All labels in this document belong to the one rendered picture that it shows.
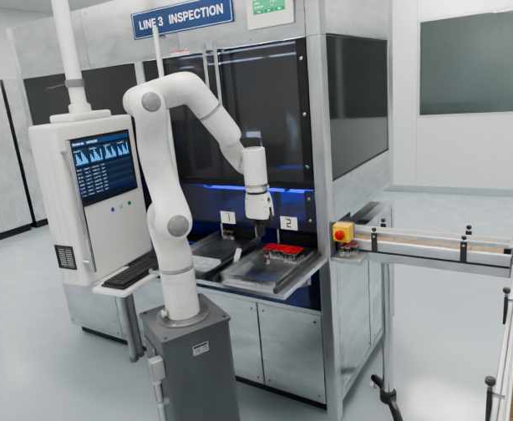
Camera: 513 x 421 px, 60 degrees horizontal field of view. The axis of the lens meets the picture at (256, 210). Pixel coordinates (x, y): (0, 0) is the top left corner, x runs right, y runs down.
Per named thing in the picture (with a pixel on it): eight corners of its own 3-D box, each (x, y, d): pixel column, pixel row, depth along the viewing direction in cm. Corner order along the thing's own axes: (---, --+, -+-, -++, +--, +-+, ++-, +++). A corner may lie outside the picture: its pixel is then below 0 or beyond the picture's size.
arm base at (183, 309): (168, 335, 149) (159, 284, 144) (149, 313, 165) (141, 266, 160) (219, 316, 159) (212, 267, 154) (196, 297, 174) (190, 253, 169)
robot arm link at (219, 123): (188, 118, 160) (239, 179, 174) (203, 119, 146) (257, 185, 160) (205, 101, 161) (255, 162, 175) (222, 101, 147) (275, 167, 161)
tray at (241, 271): (263, 251, 211) (262, 244, 210) (313, 258, 197) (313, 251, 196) (220, 280, 184) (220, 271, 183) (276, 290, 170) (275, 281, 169)
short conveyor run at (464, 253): (338, 257, 205) (337, 225, 201) (350, 246, 218) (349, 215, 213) (510, 280, 169) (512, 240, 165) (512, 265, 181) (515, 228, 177)
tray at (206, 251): (219, 236, 238) (218, 230, 237) (261, 241, 224) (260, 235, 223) (176, 259, 211) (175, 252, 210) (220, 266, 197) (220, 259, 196)
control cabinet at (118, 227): (128, 247, 259) (104, 109, 238) (154, 250, 250) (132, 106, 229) (57, 284, 215) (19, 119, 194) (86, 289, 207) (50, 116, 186)
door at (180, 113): (160, 176, 240) (143, 61, 224) (231, 179, 215) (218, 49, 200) (159, 176, 239) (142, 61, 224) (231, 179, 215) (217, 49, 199)
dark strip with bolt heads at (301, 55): (307, 228, 200) (295, 39, 179) (316, 229, 197) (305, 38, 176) (306, 229, 199) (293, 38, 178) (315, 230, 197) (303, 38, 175)
